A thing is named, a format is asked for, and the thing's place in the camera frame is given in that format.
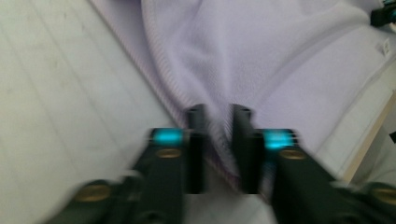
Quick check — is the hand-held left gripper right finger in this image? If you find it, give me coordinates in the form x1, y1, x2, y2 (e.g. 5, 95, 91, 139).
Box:
231, 104, 266, 195

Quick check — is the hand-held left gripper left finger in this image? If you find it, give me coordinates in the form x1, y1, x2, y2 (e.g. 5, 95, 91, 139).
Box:
185, 104, 208, 195

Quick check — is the lilac printed cloth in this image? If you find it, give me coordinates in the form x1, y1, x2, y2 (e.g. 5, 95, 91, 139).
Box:
88, 0, 396, 203

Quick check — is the white grid mat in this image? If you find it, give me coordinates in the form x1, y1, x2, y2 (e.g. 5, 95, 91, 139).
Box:
0, 0, 396, 224

